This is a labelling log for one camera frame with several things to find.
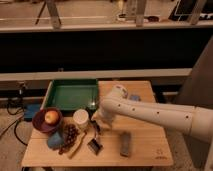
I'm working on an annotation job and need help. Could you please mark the black brush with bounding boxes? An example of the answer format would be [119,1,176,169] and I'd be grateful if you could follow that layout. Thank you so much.
[87,120,103,155]

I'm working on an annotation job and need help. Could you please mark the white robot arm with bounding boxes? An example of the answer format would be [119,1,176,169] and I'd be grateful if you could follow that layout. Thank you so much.
[93,84,213,143]

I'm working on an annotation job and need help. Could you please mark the green plastic tray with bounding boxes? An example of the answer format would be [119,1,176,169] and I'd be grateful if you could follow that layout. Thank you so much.
[42,79,99,111]

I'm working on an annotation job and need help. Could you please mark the blue sponge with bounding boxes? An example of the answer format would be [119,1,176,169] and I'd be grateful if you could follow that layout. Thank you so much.
[129,95,141,101]

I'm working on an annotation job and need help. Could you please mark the white cup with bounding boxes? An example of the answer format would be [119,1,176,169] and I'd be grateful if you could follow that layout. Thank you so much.
[73,109,89,130]

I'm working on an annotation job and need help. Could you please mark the grey rectangular block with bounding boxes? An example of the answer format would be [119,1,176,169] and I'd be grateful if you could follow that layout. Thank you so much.
[120,132,132,157]

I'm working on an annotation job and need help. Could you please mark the bunch of dark grapes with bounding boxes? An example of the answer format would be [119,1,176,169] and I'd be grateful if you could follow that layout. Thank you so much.
[59,124,79,155]

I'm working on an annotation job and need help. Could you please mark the yellow red apple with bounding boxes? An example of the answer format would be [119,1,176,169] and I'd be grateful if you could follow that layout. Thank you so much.
[45,111,59,125]

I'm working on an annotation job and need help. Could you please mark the blue rounded object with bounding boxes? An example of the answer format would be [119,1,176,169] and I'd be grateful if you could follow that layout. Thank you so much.
[47,132,64,149]

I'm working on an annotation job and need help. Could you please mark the blue box on floor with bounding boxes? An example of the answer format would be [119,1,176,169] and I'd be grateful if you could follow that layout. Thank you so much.
[24,104,41,121]

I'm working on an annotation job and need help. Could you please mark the wooden handled brush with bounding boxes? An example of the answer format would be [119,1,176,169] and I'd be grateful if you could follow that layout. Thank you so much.
[67,131,87,159]

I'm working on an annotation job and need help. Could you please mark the black floor cables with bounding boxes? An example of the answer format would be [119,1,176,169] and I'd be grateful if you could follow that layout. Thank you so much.
[0,87,28,147]

